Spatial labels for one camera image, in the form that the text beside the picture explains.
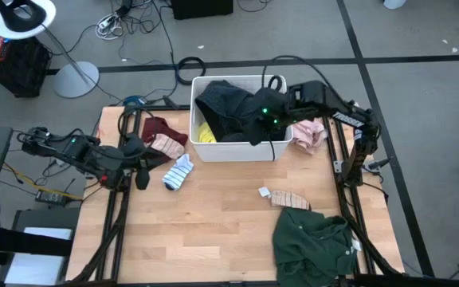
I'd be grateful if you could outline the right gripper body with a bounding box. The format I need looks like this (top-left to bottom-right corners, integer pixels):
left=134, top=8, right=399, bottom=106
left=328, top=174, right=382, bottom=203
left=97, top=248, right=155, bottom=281
left=253, top=86, right=292, bottom=135

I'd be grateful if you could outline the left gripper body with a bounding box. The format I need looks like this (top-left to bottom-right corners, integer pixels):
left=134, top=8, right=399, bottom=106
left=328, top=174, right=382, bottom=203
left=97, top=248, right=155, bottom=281
left=120, top=133, right=153, bottom=171

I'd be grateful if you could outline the maroon garment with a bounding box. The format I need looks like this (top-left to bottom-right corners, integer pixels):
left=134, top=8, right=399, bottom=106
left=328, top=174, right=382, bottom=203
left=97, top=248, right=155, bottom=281
left=140, top=116, right=189, bottom=168

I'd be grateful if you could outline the blue white striped sock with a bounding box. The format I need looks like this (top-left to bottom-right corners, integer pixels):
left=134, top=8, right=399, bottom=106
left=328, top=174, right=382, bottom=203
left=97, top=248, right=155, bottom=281
left=161, top=153, right=194, bottom=191

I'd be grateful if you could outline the pink striped sock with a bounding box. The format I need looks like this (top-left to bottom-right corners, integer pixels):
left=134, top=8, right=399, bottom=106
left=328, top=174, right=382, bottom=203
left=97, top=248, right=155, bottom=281
left=269, top=189, right=312, bottom=211
left=149, top=133, right=186, bottom=160

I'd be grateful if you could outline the dark navy garment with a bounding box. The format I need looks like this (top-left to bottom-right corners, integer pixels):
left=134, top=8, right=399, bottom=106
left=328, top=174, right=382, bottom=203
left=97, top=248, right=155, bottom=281
left=194, top=79, right=273, bottom=147

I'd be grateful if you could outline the light pink garment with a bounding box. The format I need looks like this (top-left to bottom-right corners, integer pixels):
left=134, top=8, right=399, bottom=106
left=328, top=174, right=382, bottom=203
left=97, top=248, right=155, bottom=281
left=291, top=119, right=329, bottom=155

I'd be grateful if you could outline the yellow shirt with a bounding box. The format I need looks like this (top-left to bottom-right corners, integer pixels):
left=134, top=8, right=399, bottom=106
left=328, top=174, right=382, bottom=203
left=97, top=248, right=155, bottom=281
left=198, top=121, right=218, bottom=144

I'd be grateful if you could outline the dark green polo shirt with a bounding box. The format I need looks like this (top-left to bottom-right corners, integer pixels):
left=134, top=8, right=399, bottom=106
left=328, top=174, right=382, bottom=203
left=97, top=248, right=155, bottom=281
left=272, top=206, right=359, bottom=287

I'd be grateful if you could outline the black clamp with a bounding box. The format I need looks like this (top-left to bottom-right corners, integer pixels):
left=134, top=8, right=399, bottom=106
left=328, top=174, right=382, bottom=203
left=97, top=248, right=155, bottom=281
left=162, top=95, right=182, bottom=109

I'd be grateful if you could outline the white perforated plastic basket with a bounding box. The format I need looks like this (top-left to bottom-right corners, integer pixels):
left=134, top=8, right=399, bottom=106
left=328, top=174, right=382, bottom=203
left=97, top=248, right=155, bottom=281
left=189, top=74, right=294, bottom=163

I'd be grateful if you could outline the black power adapter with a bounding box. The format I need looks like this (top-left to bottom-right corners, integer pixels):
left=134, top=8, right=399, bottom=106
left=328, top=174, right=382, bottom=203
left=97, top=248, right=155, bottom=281
left=34, top=190, right=71, bottom=206

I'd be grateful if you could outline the black box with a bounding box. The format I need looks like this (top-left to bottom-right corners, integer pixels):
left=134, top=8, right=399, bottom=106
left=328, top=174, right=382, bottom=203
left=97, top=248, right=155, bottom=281
left=170, top=0, right=234, bottom=21

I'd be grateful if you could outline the grey cabinet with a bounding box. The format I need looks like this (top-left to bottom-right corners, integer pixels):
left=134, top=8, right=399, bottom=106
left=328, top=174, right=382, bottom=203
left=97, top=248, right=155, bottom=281
left=0, top=206, right=81, bottom=287

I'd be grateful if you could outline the black crate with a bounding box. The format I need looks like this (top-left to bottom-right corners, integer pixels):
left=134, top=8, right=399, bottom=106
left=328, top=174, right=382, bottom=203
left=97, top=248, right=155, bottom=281
left=0, top=33, right=53, bottom=99

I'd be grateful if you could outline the white stand with round base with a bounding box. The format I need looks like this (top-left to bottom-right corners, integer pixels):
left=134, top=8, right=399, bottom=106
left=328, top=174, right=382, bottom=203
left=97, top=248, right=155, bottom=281
left=0, top=0, right=100, bottom=100

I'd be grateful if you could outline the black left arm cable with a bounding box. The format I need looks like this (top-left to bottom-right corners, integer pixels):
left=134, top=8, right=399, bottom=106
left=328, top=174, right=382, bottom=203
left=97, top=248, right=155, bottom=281
left=116, top=105, right=159, bottom=160

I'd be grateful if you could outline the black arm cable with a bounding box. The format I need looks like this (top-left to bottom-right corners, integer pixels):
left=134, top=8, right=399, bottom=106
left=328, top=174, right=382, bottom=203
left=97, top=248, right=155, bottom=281
left=260, top=54, right=360, bottom=162
left=116, top=105, right=159, bottom=160

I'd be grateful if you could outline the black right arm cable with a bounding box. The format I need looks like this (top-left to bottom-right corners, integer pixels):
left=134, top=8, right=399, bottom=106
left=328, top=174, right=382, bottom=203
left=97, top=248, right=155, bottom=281
left=260, top=54, right=360, bottom=162

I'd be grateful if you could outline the black aluminium table frame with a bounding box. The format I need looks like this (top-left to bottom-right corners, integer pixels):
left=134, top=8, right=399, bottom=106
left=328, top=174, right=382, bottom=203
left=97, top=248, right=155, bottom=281
left=81, top=101, right=404, bottom=287

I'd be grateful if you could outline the coiled black cable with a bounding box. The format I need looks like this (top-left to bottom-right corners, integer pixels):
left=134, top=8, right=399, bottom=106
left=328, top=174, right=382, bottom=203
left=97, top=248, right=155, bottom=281
left=175, top=56, right=207, bottom=85

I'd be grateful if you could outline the white cable bundle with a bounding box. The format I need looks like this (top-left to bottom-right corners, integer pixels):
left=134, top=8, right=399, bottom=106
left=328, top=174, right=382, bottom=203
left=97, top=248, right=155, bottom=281
left=95, top=14, right=125, bottom=41

